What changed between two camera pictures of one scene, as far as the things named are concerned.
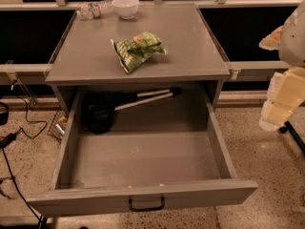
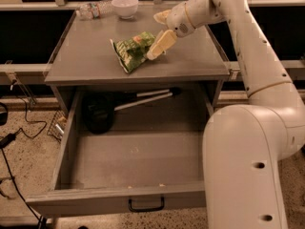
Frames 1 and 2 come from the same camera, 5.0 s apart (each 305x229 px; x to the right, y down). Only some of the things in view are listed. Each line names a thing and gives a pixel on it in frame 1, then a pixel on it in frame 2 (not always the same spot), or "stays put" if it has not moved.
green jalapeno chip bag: [134, 51] stays put
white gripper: [293, 42] -> [177, 20]
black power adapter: [10, 137] stays put
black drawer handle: [137, 209] stays put
